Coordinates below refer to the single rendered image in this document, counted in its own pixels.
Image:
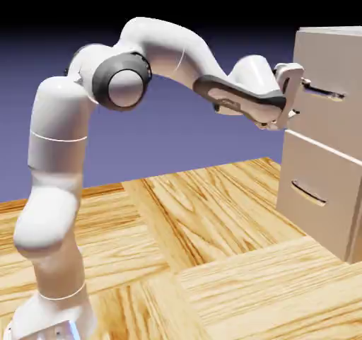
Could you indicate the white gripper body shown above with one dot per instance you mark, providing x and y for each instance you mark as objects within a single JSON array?
[{"x": 293, "y": 77}]

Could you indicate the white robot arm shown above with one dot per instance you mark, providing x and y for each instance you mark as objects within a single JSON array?
[{"x": 56, "y": 119}]

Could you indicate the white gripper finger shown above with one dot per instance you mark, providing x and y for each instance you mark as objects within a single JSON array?
[
  {"x": 293, "y": 113},
  {"x": 305, "y": 82}
]

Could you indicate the beige wooden cabinet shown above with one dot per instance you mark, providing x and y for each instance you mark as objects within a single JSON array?
[{"x": 328, "y": 147}]

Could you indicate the beige drawer front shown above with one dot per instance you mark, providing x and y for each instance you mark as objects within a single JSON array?
[
  {"x": 316, "y": 227},
  {"x": 325, "y": 119}
]

